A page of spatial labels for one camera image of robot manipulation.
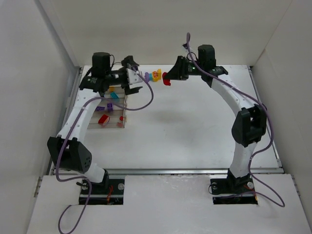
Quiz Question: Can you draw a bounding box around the aluminium rail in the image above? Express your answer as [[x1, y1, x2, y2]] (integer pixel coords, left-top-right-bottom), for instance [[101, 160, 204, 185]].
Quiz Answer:
[[51, 168, 285, 175]]

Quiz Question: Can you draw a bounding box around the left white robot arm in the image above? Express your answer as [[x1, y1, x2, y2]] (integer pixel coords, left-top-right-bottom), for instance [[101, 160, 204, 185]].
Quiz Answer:
[[47, 52, 141, 186]]

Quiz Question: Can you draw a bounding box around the teal lego block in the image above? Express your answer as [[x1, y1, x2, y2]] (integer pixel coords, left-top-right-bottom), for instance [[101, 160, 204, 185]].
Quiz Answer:
[[110, 92, 119, 99]]

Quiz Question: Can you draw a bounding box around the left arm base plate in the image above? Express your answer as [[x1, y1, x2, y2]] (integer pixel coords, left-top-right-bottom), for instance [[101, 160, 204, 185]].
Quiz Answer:
[[76, 178, 125, 205]]

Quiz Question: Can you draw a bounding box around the yellow flower lego block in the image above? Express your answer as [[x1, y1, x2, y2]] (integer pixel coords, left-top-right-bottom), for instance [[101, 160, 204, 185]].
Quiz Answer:
[[150, 69, 162, 82]]

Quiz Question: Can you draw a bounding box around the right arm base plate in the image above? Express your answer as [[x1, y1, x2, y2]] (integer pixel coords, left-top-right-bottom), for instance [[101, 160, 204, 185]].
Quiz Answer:
[[209, 175, 258, 205]]

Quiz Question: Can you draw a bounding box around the clear compartment organizer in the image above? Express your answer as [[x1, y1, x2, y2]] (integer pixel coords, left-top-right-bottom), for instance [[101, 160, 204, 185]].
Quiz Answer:
[[88, 85, 127, 129]]

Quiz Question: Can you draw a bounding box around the purple square lego block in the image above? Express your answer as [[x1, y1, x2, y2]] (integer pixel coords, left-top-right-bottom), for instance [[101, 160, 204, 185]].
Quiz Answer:
[[106, 103, 114, 113]]

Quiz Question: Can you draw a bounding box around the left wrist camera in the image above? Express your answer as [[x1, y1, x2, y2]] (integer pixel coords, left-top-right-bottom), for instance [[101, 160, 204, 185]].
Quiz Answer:
[[126, 68, 143, 88]]

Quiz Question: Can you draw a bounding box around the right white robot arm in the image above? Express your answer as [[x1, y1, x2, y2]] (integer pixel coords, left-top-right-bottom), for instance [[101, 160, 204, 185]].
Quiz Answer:
[[162, 44, 267, 195]]

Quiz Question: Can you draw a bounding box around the red round lego block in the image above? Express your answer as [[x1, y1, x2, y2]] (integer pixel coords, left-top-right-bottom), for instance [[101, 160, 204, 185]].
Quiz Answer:
[[98, 114, 110, 126]]

